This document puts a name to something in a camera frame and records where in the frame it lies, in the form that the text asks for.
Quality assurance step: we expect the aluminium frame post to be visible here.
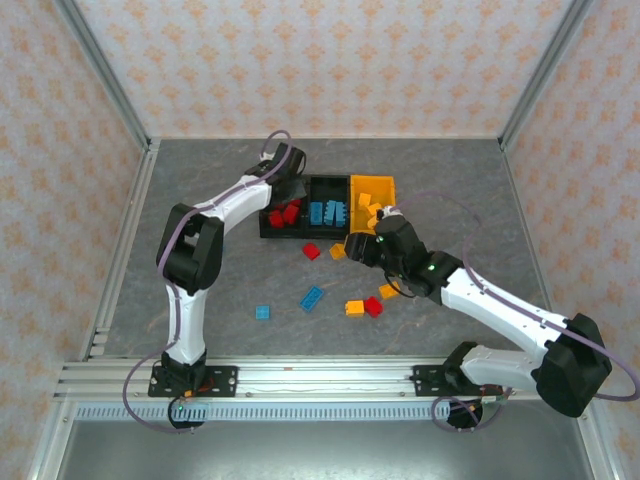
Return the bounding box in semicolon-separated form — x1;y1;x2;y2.
497;0;599;151
52;0;154;151

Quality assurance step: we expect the yellow plastic bin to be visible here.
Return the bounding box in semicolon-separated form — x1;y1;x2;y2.
348;173;399;236

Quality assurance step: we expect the grey metal sheet panel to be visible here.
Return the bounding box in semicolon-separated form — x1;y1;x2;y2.
27;402;626;480

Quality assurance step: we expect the aluminium table side rail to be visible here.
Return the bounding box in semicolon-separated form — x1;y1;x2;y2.
79;138;162;361
498;138;571;361

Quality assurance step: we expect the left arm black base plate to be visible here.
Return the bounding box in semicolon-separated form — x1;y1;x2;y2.
148;364;240;399

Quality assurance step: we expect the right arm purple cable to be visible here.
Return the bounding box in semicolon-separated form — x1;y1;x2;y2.
387;190;640;432

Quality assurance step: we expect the grey slotted cable duct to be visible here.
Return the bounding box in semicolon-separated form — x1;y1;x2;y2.
74;402;504;423

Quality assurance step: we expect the black round cable port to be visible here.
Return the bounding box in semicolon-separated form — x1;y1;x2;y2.
168;397;206;432
446;397;484;432

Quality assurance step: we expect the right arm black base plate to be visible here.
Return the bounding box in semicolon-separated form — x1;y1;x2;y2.
412;363;505;399

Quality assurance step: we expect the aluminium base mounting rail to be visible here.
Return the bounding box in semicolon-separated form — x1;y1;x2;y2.
53;355;600;402

